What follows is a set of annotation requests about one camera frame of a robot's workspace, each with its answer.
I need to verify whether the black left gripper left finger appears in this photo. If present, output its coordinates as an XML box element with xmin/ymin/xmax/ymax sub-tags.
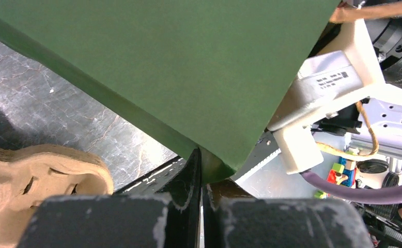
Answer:
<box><xmin>18</xmin><ymin>149</ymin><xmax>202</xmax><ymax>247</ymax></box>

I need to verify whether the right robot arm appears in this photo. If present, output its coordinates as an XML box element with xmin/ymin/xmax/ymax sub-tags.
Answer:
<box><xmin>363</xmin><ymin>17</ymin><xmax>402</xmax><ymax>157</ymax></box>

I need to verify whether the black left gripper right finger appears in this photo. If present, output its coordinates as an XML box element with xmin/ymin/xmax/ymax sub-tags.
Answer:
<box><xmin>203</xmin><ymin>179</ymin><xmax>373</xmax><ymax>247</ymax></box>

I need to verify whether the green paper bag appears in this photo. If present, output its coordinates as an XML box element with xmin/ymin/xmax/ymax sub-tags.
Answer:
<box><xmin>0</xmin><ymin>1</ymin><xmax>339</xmax><ymax>183</ymax></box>

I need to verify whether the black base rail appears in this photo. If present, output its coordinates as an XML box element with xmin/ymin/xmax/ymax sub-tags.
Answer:
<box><xmin>113</xmin><ymin>156</ymin><xmax>186</xmax><ymax>195</ymax></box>

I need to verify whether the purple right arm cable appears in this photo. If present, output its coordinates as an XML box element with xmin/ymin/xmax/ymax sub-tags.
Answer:
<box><xmin>300</xmin><ymin>170</ymin><xmax>402</xmax><ymax>205</ymax></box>

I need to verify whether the brown cardboard cup carrier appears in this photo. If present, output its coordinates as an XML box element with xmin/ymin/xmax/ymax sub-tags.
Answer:
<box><xmin>0</xmin><ymin>144</ymin><xmax>114</xmax><ymax>247</ymax></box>

